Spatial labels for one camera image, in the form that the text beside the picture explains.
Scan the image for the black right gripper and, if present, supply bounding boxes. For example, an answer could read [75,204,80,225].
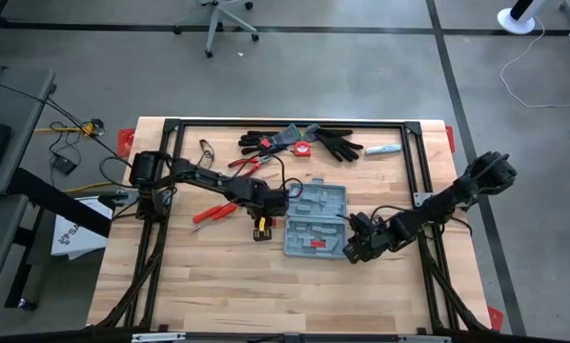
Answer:
[342,216,405,265]

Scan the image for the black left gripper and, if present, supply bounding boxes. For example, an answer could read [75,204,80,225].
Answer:
[252,183,291,242]

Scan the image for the grey plastic tool case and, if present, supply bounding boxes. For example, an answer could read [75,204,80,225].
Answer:
[282,177,349,261]

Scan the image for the red-handled claw hammer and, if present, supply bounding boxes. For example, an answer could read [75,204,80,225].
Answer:
[192,202,241,225]

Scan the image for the red-handled pliers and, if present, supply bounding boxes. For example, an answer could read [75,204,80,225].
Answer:
[226,154,273,178]

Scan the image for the black glove with red label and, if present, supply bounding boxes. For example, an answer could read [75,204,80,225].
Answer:
[237,122,299,156]

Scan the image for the clear safety glasses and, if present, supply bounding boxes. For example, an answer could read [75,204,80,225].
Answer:
[198,138,215,169]

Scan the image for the plain black work glove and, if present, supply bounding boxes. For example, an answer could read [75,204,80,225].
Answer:
[303,123,365,163]

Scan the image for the white printed box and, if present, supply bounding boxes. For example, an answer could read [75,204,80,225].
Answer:
[50,196,114,262]

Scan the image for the black diagonal bar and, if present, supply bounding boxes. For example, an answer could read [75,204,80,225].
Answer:
[8,166,113,239]

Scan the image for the black power adapter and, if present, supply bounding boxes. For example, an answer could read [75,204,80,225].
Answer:
[50,153,78,177]

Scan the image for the grey office chair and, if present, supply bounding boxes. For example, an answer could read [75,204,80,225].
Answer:
[173,0,260,60]

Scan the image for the black desk leg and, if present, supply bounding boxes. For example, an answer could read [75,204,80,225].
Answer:
[3,227,46,313]

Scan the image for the white-based tower fan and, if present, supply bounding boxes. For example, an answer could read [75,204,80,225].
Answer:
[496,0,548,35]

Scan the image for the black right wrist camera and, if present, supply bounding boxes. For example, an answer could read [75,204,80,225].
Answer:
[351,212,371,234]

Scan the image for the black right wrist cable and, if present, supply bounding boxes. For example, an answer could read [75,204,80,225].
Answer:
[368,204,413,228]

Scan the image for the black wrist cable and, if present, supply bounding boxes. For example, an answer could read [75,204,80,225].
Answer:
[368,204,413,228]
[236,152,306,200]

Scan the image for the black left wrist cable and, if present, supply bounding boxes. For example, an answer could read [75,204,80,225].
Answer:
[236,152,306,200]

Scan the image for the silver metal bracket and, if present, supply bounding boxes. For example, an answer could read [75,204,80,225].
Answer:
[397,334,452,343]
[131,332,187,343]

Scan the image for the black aluminium table frame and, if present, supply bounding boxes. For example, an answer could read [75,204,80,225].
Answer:
[85,117,495,337]

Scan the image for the yellow cable with plug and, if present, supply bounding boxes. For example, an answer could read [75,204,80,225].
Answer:
[33,121,106,139]

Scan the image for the white floor cable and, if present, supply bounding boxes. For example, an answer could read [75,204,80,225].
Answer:
[499,16,570,109]

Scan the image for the thin black cable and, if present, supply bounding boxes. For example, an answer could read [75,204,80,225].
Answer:
[0,77,112,151]

